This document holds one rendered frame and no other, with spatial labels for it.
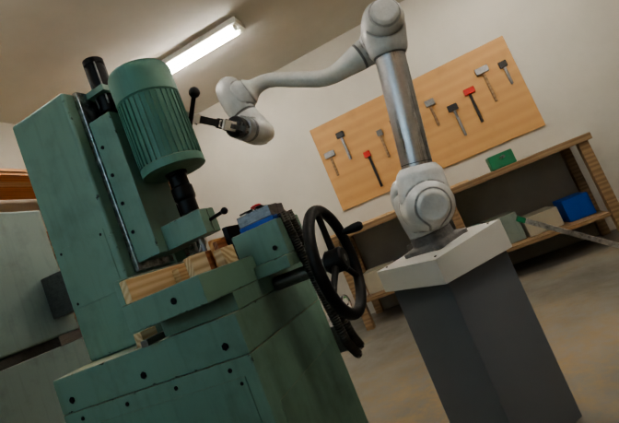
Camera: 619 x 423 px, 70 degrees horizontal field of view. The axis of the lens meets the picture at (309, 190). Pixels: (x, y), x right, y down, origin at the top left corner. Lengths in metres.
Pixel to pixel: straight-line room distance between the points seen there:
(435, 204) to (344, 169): 3.15
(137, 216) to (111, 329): 0.31
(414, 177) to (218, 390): 0.81
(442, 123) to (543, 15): 1.27
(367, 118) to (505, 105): 1.25
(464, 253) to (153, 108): 1.03
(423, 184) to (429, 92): 3.12
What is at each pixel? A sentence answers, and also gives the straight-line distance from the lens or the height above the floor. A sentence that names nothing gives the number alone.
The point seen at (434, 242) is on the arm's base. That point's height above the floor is 0.71.
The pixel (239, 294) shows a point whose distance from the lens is 1.00.
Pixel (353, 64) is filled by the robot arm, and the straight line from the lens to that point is 1.66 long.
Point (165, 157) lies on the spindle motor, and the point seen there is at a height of 1.22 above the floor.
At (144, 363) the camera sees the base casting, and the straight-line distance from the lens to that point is 1.15.
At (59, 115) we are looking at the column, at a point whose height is 1.46.
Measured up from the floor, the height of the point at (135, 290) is 0.92.
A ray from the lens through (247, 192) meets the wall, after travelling 4.84.
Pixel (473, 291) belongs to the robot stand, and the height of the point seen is 0.53.
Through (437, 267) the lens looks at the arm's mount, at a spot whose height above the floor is 0.65.
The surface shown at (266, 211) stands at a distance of 1.08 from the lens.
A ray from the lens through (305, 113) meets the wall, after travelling 4.65.
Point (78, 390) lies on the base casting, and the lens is 1.31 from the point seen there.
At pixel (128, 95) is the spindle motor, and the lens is 1.29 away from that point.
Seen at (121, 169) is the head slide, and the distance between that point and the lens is 1.31.
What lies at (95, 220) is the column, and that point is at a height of 1.15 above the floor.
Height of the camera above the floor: 0.87
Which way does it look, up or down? 6 degrees up
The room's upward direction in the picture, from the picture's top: 22 degrees counter-clockwise
